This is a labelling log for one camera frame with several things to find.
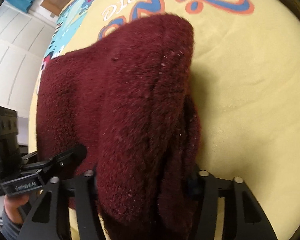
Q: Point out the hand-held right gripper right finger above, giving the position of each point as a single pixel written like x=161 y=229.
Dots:
x=193 y=188

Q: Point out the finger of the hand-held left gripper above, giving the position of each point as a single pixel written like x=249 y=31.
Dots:
x=65 y=158

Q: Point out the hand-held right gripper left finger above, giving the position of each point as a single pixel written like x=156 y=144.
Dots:
x=86 y=192

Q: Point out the dark red knit sweater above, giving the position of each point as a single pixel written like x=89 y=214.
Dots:
x=120 y=110

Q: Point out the person's left forearm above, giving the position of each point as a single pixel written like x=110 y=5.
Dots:
x=10 y=221

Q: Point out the person's left hand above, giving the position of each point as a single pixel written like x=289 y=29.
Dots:
x=13 y=207

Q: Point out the white wardrobe doors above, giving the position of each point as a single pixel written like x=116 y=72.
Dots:
x=17 y=55

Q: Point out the yellow printed blanket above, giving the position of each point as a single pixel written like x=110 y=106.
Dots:
x=240 y=80

